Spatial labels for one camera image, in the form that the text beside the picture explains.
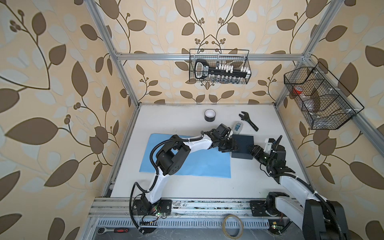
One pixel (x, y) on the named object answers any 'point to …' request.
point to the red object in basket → (297, 90)
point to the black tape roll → (209, 115)
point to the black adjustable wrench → (246, 117)
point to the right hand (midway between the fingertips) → (250, 149)
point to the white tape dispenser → (237, 126)
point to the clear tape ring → (232, 226)
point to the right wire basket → (326, 103)
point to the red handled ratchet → (101, 230)
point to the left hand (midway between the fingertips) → (240, 149)
